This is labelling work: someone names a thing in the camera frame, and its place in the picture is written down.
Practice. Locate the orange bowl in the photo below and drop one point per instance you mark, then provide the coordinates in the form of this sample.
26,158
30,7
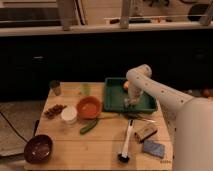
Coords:
89,107

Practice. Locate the white cup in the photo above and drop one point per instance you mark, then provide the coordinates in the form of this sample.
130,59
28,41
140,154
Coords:
69,115

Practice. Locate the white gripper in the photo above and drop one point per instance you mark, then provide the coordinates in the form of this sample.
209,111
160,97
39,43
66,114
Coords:
134,94

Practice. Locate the white handled black brush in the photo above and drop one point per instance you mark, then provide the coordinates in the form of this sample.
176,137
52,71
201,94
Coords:
123,155

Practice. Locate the green plastic tray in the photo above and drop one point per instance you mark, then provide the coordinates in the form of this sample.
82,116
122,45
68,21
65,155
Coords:
115,94

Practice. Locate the dark brown bowl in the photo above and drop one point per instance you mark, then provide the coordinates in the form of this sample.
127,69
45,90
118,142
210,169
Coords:
38,149

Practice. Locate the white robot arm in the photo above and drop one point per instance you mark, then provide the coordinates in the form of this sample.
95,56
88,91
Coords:
193,137

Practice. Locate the dark metal cup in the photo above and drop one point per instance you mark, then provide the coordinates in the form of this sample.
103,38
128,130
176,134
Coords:
55,87

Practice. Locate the green translucent cup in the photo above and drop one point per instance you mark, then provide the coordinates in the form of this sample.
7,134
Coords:
85,89

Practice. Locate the green cucumber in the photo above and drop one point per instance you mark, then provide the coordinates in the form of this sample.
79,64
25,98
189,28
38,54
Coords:
88,127

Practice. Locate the blue sponge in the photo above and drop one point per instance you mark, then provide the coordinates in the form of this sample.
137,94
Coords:
153,148

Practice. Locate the orange fruit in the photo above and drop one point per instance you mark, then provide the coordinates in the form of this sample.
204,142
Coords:
126,85

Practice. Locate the brown sponge block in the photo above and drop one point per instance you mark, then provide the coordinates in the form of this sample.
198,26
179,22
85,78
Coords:
147,131

